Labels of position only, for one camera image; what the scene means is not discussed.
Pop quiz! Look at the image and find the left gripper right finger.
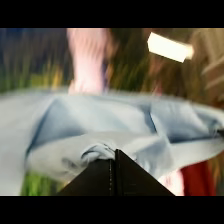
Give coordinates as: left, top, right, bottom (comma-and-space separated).
114, 148, 176, 197

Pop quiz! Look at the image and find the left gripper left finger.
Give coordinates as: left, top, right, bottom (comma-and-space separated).
56, 149, 117, 197

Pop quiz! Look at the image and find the light blue shirt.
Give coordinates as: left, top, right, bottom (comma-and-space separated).
0, 89, 224, 197

